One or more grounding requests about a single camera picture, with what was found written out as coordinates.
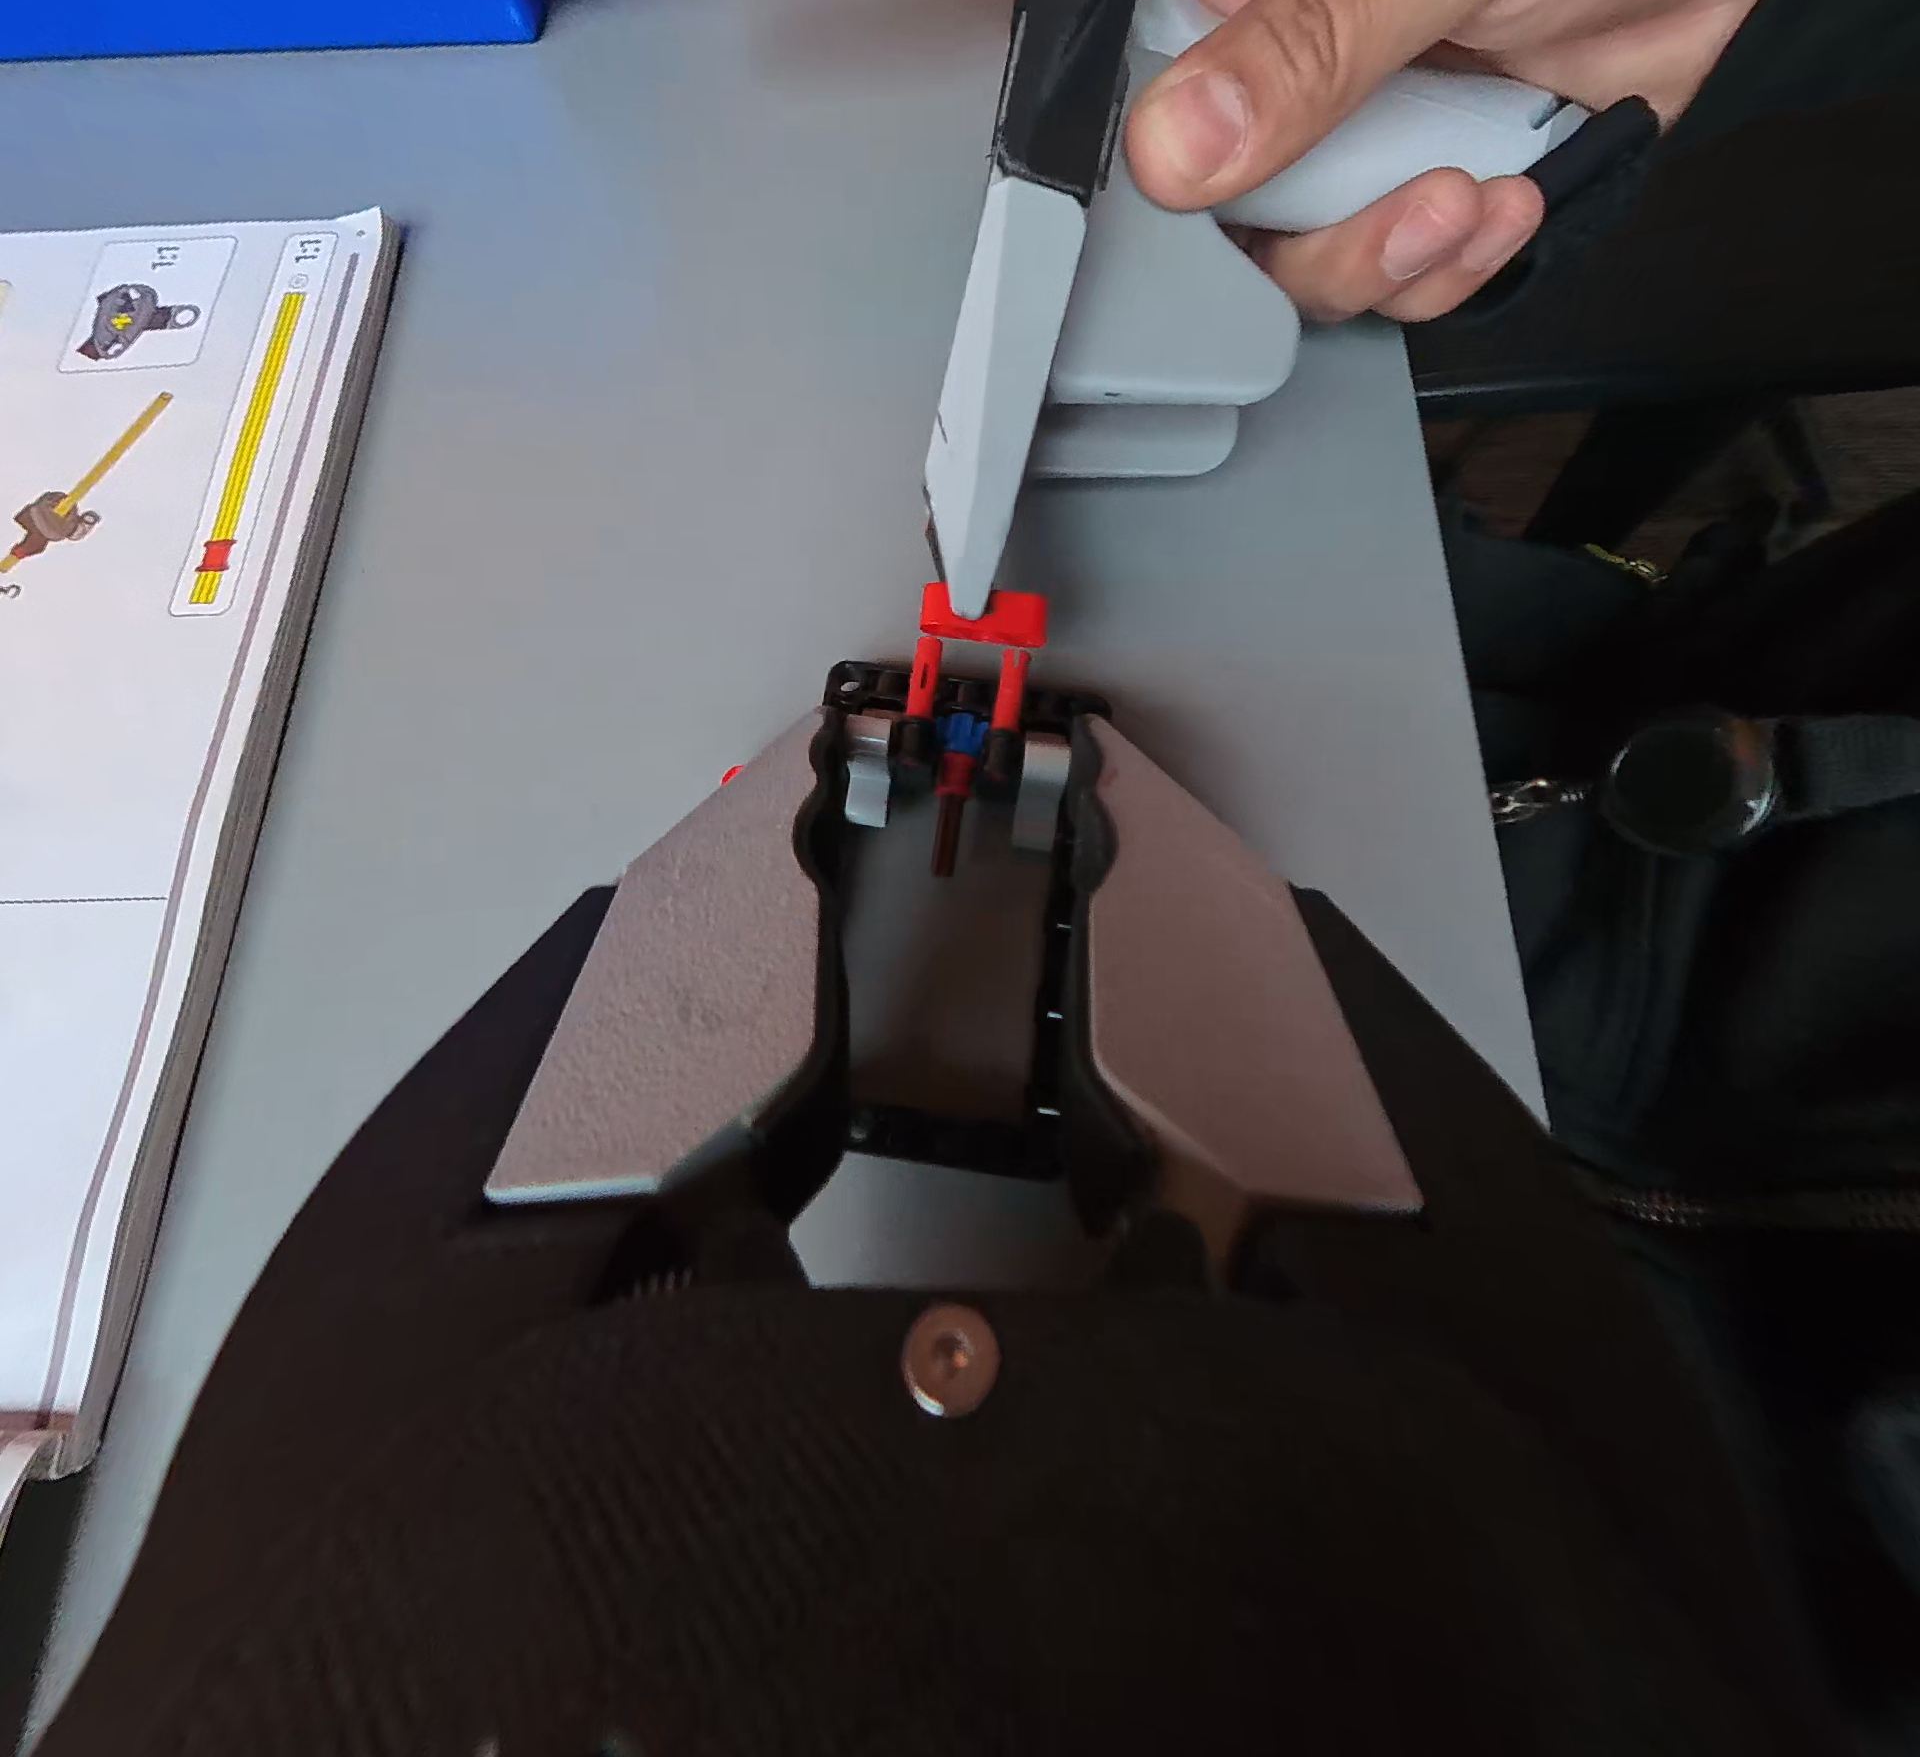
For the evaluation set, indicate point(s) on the black round badge reel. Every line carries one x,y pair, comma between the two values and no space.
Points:
1687,781

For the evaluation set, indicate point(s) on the black lego frame assembly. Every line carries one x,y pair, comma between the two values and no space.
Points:
959,1141

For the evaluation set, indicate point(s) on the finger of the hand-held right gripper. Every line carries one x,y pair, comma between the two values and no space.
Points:
1004,362

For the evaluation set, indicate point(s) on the thin red three-hole lego beam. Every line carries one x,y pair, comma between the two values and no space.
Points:
1019,614

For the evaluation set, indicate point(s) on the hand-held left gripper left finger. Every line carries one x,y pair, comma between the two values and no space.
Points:
675,1006

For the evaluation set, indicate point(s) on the small red lego bush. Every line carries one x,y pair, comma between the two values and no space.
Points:
953,775

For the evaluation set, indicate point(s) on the person's black jacket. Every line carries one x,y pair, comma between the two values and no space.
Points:
1725,1036

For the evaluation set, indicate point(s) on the person's right forearm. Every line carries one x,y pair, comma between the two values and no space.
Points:
1800,212

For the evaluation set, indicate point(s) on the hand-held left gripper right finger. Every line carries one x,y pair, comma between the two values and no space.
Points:
1244,1021

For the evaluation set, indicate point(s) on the lego instruction booklet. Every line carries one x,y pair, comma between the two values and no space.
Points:
120,736

